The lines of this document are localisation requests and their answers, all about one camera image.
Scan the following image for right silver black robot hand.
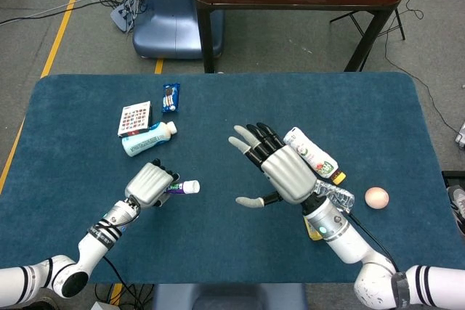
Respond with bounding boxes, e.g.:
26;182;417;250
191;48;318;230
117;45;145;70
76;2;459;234
227;122;318;209

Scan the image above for white blue yogurt bottle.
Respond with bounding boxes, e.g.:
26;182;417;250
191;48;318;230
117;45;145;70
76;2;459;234
121;121;179;159

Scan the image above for grey sneaker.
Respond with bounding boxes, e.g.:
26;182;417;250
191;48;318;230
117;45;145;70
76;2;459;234
445;184;465;226

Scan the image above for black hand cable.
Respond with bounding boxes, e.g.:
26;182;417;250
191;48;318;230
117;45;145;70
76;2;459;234
105;197;142;233
347;211;400;274

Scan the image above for white red patterned box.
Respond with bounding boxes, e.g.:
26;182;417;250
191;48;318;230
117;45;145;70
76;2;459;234
117;100;152;139

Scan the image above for cables under table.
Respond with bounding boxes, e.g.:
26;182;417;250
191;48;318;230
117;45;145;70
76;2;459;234
92;255;154;310

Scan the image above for grey power strip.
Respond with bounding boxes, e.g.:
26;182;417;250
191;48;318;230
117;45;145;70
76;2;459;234
110;0;145;33

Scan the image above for blue cookie packet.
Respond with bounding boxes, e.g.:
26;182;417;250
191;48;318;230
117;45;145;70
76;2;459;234
161;83;182;114

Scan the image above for blue machine base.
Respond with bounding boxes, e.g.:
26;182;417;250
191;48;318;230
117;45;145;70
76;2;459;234
132;0;225;60

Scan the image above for long grey floor cable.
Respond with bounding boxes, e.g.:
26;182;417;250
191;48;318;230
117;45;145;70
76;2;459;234
0;0;100;27

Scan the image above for black right hand cable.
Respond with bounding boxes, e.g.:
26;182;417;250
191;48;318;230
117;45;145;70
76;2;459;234
347;211;400;274

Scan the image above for black left hand cable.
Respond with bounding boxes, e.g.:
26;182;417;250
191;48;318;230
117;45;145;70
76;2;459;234
105;197;142;233

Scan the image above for white yogurt drink bottle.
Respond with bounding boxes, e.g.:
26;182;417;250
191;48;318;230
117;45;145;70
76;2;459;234
283;126;347;185

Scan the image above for purple white tube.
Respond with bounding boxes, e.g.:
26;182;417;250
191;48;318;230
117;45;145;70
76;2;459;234
165;181;187;195

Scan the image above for blue table cloth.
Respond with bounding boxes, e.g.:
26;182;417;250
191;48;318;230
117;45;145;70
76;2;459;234
0;72;457;285

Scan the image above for clear plastic water bottle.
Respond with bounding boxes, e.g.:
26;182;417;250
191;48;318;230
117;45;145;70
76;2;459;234
314;179;355;213

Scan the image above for black metal stand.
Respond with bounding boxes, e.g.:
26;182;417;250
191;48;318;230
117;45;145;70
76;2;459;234
329;7;406;41

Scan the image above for thin black floor cable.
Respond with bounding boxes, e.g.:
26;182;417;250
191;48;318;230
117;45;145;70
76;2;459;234
384;0;465;136

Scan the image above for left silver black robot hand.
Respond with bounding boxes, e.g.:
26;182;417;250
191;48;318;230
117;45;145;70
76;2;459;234
124;158;182;210

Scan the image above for pink egg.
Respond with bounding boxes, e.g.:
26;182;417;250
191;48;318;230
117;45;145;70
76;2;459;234
364;186;390;210

